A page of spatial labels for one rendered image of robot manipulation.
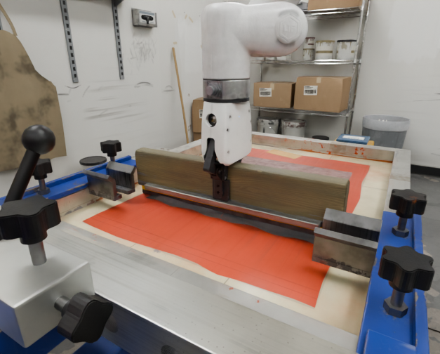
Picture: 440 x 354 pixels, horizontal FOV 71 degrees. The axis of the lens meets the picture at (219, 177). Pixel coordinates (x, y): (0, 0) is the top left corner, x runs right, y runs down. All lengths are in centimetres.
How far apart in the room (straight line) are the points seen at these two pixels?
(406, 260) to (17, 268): 31
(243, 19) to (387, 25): 365
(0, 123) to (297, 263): 218
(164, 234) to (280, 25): 36
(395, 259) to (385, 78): 380
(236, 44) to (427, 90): 368
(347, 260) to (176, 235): 26
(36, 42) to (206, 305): 248
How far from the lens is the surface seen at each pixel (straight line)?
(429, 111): 411
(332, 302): 42
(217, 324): 25
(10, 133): 245
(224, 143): 48
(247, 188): 52
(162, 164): 61
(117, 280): 30
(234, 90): 48
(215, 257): 47
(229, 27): 48
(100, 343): 43
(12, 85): 248
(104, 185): 62
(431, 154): 420
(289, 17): 49
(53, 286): 26
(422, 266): 32
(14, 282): 27
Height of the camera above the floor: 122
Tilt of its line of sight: 20 degrees down
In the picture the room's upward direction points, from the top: straight up
